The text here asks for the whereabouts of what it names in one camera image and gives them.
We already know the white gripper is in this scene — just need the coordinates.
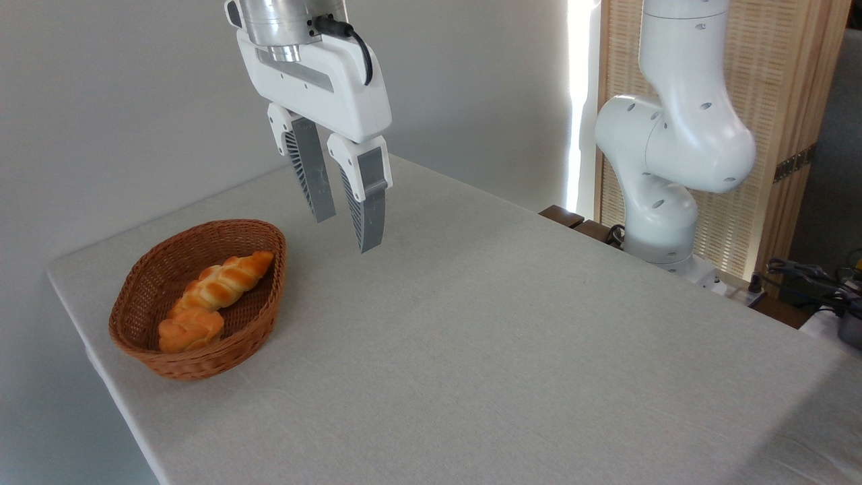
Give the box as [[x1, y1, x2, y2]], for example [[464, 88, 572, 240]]
[[235, 28, 393, 255]]

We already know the small braided bread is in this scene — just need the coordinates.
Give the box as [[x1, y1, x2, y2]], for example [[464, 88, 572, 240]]
[[158, 306, 226, 354]]

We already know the long braided bread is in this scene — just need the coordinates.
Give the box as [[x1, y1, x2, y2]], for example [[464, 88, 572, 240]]
[[168, 251, 275, 319]]

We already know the beige tablecloth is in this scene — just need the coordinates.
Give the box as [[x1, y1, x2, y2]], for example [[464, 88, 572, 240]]
[[46, 154, 862, 485]]

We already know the brown wicker basket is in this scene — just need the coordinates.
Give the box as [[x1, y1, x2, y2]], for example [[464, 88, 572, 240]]
[[108, 219, 288, 382]]

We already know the white power strip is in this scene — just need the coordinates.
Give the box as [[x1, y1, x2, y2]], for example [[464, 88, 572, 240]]
[[700, 268, 770, 309]]

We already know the wooden slatted folding screen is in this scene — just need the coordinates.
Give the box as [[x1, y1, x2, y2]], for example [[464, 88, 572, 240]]
[[595, 0, 853, 284]]

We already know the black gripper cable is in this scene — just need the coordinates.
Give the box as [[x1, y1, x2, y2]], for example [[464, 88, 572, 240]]
[[312, 14, 374, 87]]

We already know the black cable bundle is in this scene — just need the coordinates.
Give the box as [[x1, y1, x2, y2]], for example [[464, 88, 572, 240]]
[[766, 257, 862, 319]]

